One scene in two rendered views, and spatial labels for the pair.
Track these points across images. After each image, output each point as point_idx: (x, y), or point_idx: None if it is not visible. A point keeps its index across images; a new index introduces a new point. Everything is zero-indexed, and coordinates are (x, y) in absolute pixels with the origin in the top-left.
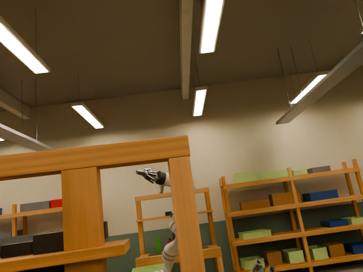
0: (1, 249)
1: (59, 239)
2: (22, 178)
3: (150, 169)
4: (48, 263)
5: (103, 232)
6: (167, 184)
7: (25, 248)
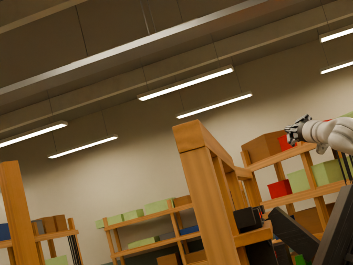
0: None
1: None
2: (223, 162)
3: (305, 116)
4: None
5: (232, 223)
6: (311, 142)
7: None
